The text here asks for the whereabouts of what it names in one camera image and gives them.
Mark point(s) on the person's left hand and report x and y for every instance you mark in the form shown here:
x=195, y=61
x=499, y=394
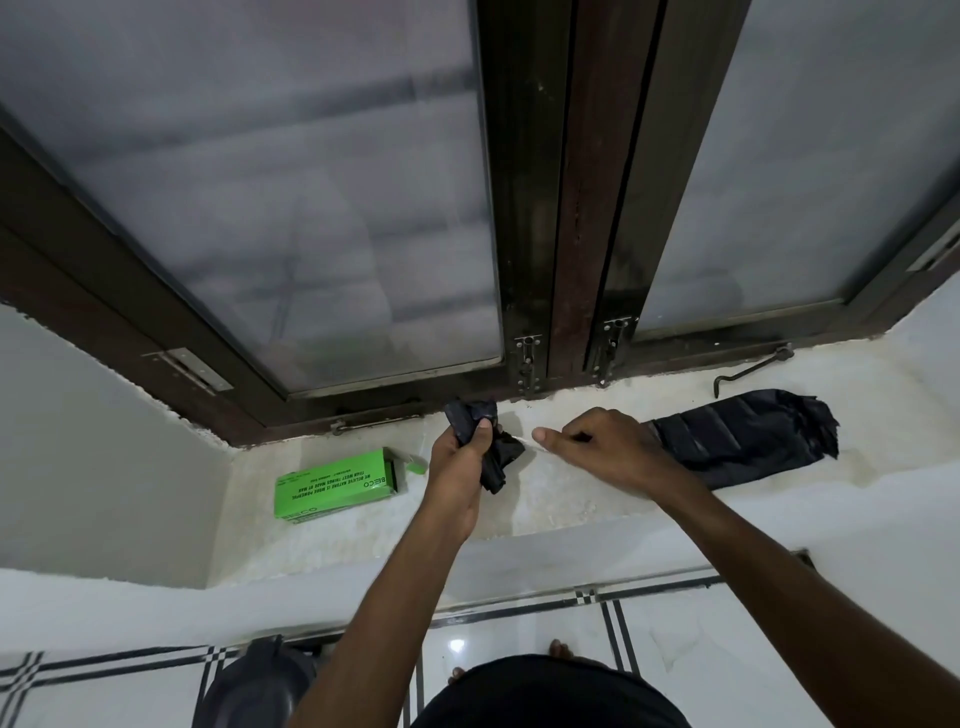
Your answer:
x=454, y=480

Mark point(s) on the person's right hand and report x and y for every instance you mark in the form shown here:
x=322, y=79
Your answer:
x=615, y=454

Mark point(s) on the person's right thumb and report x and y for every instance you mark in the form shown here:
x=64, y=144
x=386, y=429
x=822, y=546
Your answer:
x=553, y=437

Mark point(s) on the person's left thumb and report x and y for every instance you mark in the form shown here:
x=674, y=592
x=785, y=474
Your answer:
x=483, y=435

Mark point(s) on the black garbage bag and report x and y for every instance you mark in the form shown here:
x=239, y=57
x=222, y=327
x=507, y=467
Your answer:
x=499, y=454

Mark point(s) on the person's right forearm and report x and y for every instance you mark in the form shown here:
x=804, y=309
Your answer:
x=795, y=600

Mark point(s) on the person's left forearm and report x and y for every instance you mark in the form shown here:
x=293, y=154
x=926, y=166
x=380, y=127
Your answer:
x=382, y=622

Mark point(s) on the metal window bolt latch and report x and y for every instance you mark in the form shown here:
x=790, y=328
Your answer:
x=611, y=345
x=527, y=365

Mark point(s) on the metal window stay hook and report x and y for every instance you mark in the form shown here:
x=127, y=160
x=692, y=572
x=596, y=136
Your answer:
x=750, y=369
x=375, y=424

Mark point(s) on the green cardboard box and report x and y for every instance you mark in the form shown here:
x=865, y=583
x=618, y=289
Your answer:
x=334, y=487

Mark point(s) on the roll of black garbage bags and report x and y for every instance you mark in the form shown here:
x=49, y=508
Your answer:
x=739, y=439

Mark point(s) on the person's foot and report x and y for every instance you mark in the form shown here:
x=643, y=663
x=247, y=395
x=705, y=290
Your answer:
x=559, y=649

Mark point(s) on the person's black shirt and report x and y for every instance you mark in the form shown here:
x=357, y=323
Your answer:
x=547, y=694

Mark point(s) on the metal window hinge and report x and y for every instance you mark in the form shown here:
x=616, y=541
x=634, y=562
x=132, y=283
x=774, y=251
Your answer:
x=196, y=370
x=937, y=250

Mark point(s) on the black waste bin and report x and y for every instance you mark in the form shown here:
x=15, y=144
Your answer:
x=255, y=686

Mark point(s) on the frosted glass window sash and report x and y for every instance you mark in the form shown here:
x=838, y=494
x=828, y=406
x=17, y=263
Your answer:
x=262, y=172
x=810, y=150

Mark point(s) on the brown wooden window frame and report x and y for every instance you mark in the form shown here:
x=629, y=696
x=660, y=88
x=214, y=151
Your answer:
x=585, y=187

